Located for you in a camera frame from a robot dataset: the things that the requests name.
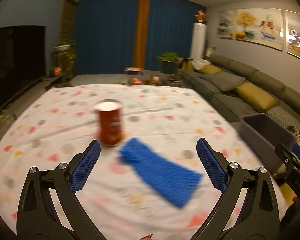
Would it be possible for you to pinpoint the black flat television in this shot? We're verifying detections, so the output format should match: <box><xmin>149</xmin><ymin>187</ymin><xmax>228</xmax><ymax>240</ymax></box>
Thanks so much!
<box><xmin>0</xmin><ymin>25</ymin><xmax>46</xmax><ymax>107</ymax></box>

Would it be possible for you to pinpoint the sailboat tree painting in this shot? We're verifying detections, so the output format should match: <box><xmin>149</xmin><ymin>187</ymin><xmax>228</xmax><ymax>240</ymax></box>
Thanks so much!
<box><xmin>235</xmin><ymin>8</ymin><xmax>283</xmax><ymax>50</ymax></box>

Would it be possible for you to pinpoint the grey flat cushion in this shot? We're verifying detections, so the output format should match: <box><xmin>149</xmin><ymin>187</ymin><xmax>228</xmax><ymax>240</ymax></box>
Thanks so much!
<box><xmin>203</xmin><ymin>74</ymin><xmax>236</xmax><ymax>93</ymax></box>

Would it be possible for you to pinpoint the orange curtain strip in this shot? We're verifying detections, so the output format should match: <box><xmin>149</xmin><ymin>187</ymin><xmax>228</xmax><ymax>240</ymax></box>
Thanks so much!
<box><xmin>132</xmin><ymin>0</ymin><xmax>151</xmax><ymax>69</ymax></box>

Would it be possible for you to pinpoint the right purple painting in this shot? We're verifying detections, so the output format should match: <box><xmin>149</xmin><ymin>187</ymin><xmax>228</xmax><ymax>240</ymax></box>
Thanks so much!
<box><xmin>285</xmin><ymin>10</ymin><xmax>300</xmax><ymax>59</ymax></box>

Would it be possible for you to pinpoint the white patterned tablecloth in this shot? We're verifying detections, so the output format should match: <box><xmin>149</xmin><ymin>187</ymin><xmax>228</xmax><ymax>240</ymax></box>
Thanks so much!
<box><xmin>0</xmin><ymin>84</ymin><xmax>287</xmax><ymax>239</ymax></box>

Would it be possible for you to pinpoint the flower decoration atop conditioner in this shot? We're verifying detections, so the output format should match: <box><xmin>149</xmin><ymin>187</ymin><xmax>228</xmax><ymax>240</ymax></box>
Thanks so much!
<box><xmin>194</xmin><ymin>10</ymin><xmax>207</xmax><ymax>24</ymax></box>

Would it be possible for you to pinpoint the far mustard cushion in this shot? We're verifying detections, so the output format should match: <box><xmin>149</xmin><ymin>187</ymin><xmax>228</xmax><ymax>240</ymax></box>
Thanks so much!
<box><xmin>198</xmin><ymin>64</ymin><xmax>222</xmax><ymax>75</ymax></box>

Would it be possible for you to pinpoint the green potted floor plant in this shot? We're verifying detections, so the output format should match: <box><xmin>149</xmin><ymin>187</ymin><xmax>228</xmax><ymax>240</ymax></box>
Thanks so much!
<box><xmin>157</xmin><ymin>52</ymin><xmax>179</xmax><ymax>74</ymax></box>

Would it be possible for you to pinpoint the dark grey trash bin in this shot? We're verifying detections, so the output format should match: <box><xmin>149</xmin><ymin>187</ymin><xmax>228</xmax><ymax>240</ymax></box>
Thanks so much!
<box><xmin>238</xmin><ymin>113</ymin><xmax>296</xmax><ymax>174</ymax></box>

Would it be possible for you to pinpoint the red cylindrical can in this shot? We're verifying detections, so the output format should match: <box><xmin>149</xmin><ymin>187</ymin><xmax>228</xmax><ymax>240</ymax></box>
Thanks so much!
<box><xmin>94</xmin><ymin>99</ymin><xmax>123</xmax><ymax>146</ymax></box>

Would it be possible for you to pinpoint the plant on gold stand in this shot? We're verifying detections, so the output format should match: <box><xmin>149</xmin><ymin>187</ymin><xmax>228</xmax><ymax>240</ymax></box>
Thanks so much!
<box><xmin>52</xmin><ymin>40</ymin><xmax>77</xmax><ymax>82</ymax></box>

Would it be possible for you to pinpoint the grey sectional sofa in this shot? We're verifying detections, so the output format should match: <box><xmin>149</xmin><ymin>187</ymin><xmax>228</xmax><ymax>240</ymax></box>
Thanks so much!
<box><xmin>179</xmin><ymin>55</ymin><xmax>300</xmax><ymax>142</ymax></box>

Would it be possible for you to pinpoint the black white patterned cushion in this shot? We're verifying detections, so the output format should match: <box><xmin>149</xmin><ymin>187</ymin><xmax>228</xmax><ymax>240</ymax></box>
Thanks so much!
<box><xmin>266</xmin><ymin>106</ymin><xmax>300</xmax><ymax>141</ymax></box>

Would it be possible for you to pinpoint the left small landscape painting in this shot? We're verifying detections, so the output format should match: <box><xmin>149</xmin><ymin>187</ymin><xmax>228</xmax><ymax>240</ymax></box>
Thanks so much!
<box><xmin>217</xmin><ymin>10</ymin><xmax>235</xmax><ymax>40</ymax></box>

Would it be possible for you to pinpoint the mustard yellow cushion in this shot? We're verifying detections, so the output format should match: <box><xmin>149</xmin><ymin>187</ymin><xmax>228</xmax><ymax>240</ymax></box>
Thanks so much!
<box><xmin>237</xmin><ymin>82</ymin><xmax>277</xmax><ymax>113</ymax></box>

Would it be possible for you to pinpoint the white standing air conditioner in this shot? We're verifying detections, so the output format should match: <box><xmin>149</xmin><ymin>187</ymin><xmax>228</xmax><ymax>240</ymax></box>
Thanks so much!
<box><xmin>190</xmin><ymin>23</ymin><xmax>206</xmax><ymax>59</ymax></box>

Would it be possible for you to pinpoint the dark tv cabinet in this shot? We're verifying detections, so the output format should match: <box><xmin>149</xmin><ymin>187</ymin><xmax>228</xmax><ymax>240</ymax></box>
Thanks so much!
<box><xmin>0</xmin><ymin>74</ymin><xmax>69</xmax><ymax>129</ymax></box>

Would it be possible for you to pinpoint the blue mesh cloth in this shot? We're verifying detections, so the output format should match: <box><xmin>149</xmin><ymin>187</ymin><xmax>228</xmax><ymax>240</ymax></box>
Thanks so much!
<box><xmin>120</xmin><ymin>138</ymin><xmax>203</xmax><ymax>208</ymax></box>

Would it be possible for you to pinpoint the blue window curtain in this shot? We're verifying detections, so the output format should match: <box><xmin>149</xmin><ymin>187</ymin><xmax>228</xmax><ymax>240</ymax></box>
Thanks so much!
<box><xmin>74</xmin><ymin>0</ymin><xmax>206</xmax><ymax>75</ymax></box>

